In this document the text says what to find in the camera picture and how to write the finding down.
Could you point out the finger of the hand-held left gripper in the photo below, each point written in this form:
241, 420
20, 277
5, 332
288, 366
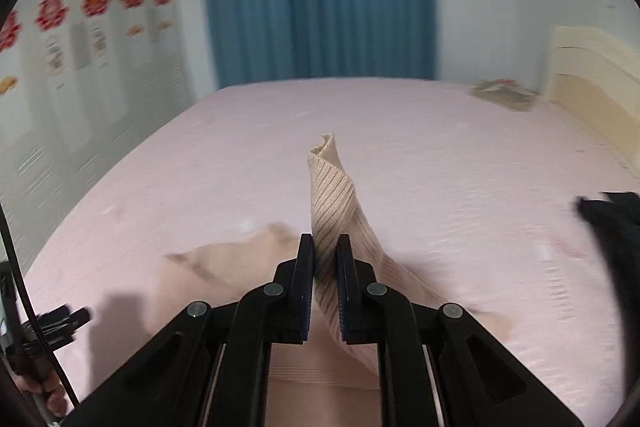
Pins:
65, 317

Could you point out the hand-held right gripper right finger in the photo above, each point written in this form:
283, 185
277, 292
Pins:
344, 279

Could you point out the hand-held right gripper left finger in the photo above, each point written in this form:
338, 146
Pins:
306, 279

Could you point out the beige ribbed knit garment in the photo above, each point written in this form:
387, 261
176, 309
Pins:
332, 207

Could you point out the person's left hand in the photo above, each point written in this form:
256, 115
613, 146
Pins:
45, 394

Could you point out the bed with pink sheet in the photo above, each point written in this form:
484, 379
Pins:
425, 167

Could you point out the printed paper packet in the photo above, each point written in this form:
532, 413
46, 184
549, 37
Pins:
502, 94

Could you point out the black cloth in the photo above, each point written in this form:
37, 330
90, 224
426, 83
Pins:
615, 227

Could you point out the cream headboard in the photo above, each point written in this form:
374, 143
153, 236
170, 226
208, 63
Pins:
600, 77

